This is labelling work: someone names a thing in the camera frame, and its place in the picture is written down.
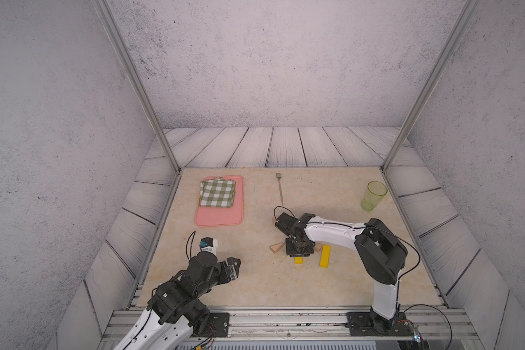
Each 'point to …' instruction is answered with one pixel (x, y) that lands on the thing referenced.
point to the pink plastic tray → (216, 216)
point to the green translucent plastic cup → (375, 192)
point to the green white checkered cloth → (217, 192)
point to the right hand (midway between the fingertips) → (295, 254)
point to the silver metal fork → (278, 176)
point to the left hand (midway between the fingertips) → (236, 265)
